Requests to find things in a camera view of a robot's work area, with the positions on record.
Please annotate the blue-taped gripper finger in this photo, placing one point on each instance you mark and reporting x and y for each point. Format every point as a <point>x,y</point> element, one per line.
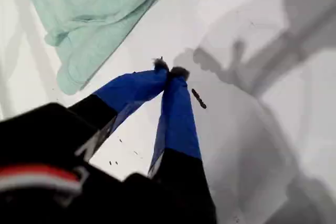
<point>131,90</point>
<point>178,129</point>

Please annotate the pale green T-shirt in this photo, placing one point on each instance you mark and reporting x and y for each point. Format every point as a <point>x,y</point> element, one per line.
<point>92,11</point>

